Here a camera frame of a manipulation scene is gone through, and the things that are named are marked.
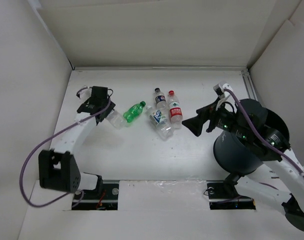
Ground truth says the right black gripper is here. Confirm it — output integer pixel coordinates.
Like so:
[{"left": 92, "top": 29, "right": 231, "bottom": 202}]
[{"left": 181, "top": 96, "right": 250, "bottom": 140}]

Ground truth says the clear plastic bottle white cap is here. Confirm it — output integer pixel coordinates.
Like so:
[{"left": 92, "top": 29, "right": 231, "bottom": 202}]
[{"left": 106, "top": 109, "right": 127, "bottom": 130}]

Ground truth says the green plastic bottle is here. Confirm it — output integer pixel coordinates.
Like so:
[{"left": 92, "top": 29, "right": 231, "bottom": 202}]
[{"left": 123, "top": 101, "right": 146, "bottom": 123}]

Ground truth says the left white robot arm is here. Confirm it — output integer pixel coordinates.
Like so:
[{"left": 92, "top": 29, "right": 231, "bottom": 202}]
[{"left": 38, "top": 86, "right": 115, "bottom": 198}]

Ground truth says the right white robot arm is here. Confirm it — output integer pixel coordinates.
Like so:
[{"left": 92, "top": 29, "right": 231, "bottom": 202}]
[{"left": 182, "top": 99, "right": 304, "bottom": 232}]

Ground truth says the dark blue round bin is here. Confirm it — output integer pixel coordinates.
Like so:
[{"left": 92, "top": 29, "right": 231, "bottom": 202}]
[{"left": 213, "top": 99, "right": 289, "bottom": 175}]

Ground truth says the clear bottle red cap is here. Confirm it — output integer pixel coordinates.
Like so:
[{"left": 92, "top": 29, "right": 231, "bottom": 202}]
[{"left": 168, "top": 90, "right": 183, "bottom": 129}]

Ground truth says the clear bottle blue white label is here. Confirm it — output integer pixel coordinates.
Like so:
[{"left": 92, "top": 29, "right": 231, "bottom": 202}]
[{"left": 146, "top": 105, "right": 174, "bottom": 140}]

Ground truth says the clear bottle black cap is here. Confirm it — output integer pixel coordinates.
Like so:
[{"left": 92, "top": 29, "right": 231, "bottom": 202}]
[{"left": 154, "top": 87, "right": 167, "bottom": 110}]

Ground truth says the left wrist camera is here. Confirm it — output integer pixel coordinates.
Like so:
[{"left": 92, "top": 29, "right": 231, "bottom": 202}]
[{"left": 76, "top": 85, "right": 92, "bottom": 101}]

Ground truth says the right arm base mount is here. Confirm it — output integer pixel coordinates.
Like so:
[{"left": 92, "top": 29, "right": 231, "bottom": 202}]
[{"left": 204, "top": 180, "right": 256, "bottom": 210}]

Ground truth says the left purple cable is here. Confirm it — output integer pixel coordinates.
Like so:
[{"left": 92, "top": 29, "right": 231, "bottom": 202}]
[{"left": 19, "top": 86, "right": 112, "bottom": 208}]

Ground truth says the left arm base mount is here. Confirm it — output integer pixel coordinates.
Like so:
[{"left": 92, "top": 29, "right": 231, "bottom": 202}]
[{"left": 72, "top": 180, "right": 119, "bottom": 211}]

